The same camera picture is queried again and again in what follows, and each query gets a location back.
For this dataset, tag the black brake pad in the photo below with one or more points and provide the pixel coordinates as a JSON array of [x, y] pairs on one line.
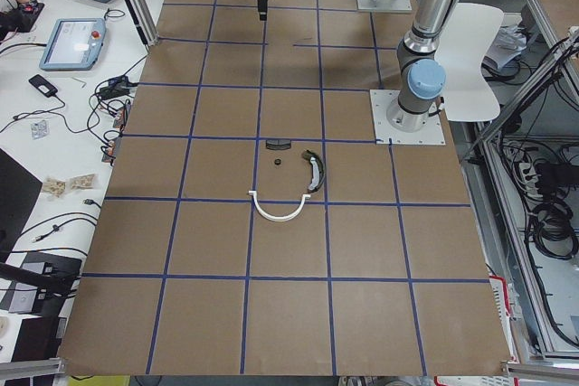
[[278, 144]]

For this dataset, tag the olive brake shoe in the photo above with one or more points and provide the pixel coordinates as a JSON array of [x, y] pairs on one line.
[[318, 170]]

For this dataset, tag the near teach pendant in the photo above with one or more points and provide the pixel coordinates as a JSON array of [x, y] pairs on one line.
[[74, 44]]

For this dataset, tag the white chair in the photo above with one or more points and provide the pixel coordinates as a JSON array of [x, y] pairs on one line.
[[463, 44]]

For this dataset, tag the white curved plastic bracket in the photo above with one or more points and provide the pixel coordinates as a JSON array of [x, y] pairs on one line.
[[278, 212]]

